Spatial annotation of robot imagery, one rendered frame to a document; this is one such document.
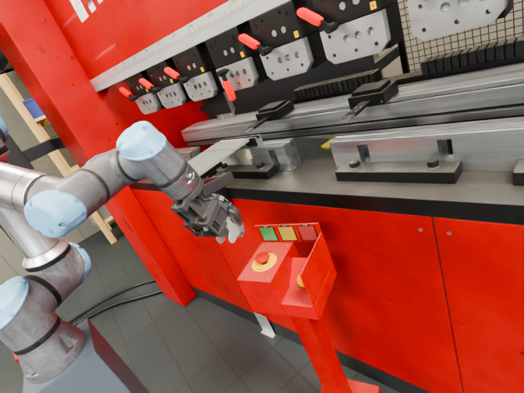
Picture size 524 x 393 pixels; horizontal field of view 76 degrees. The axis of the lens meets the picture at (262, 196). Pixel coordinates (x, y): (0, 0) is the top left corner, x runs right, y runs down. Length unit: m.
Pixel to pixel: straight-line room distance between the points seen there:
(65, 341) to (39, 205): 0.53
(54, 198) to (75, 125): 1.32
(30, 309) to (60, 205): 0.45
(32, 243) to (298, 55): 0.82
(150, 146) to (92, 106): 1.35
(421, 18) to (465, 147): 0.29
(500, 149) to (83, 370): 1.09
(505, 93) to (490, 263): 0.45
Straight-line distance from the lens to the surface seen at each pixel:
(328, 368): 1.16
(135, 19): 1.41
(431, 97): 1.12
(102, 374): 1.07
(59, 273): 1.04
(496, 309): 0.96
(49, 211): 0.59
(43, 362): 1.04
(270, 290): 0.87
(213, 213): 0.70
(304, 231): 0.90
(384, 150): 0.92
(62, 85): 1.93
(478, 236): 0.82
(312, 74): 1.59
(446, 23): 0.76
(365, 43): 0.82
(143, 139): 0.61
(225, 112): 1.24
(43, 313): 1.02
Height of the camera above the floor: 1.30
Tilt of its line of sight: 25 degrees down
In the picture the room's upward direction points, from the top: 23 degrees counter-clockwise
